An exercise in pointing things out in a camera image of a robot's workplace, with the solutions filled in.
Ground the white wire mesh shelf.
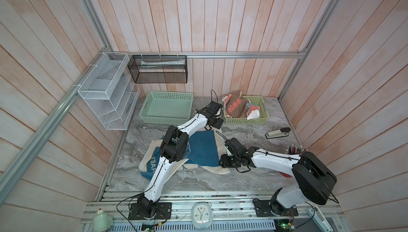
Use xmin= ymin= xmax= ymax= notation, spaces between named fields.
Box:
xmin=78 ymin=52 xmax=140 ymax=131

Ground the white green bottle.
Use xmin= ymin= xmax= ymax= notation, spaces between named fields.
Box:
xmin=92 ymin=209 xmax=114 ymax=232

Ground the black wire mesh basket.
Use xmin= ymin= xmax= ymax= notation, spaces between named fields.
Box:
xmin=127 ymin=54 xmax=188 ymax=84

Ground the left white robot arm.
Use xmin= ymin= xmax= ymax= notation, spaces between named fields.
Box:
xmin=137 ymin=101 xmax=224 ymax=217

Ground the brown towel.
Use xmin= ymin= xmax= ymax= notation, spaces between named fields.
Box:
xmin=225 ymin=91 xmax=249 ymax=118

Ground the red pen holder cup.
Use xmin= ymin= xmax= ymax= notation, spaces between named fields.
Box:
xmin=280 ymin=144 xmax=306 ymax=178

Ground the light green plastic basket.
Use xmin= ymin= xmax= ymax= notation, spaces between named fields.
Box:
xmin=223 ymin=95 xmax=269 ymax=125

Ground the black white stapler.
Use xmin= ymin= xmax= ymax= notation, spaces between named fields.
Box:
xmin=265 ymin=127 xmax=291 ymax=139

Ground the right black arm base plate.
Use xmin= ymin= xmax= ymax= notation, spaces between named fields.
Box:
xmin=252 ymin=199 xmax=299 ymax=217

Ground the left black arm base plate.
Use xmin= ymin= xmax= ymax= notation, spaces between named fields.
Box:
xmin=128 ymin=202 xmax=172 ymax=220

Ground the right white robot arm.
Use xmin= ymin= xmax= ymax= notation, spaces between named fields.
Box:
xmin=219 ymin=138 xmax=337 ymax=216

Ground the white analog clock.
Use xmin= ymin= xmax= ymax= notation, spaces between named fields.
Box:
xmin=191 ymin=202 xmax=214 ymax=230

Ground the red white blue towel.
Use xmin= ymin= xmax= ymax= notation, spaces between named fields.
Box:
xmin=246 ymin=102 xmax=260 ymax=120

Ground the blue Doraemon towel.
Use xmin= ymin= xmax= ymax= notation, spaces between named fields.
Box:
xmin=138 ymin=130 xmax=230 ymax=180

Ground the mint green plastic basket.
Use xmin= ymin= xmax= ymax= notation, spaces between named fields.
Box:
xmin=139 ymin=91 xmax=193 ymax=126

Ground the green circuit board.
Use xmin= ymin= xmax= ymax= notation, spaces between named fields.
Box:
xmin=274 ymin=219 xmax=294 ymax=232

